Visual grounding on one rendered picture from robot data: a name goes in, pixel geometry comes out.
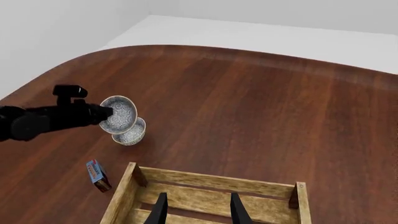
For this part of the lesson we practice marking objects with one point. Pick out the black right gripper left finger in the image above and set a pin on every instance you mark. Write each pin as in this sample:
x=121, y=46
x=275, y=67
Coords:
x=159, y=212

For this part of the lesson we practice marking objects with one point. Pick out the wooden slat tray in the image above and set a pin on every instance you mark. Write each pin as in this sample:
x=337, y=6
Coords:
x=199, y=198

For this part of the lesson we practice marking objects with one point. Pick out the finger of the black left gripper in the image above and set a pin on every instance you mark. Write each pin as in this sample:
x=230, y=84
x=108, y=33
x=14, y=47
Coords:
x=107, y=112

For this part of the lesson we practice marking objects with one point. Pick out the blue patterned shallow bowl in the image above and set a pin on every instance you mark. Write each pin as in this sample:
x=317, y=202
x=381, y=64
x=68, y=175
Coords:
x=122, y=116

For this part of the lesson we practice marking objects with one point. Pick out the blue and red food box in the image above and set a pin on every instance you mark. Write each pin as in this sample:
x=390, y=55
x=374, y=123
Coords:
x=97, y=173

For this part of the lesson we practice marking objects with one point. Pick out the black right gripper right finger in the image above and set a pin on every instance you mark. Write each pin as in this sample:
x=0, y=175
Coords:
x=240, y=212

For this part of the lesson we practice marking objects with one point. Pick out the blue patterned deep bowl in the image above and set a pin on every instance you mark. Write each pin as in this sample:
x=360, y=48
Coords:
x=133, y=135

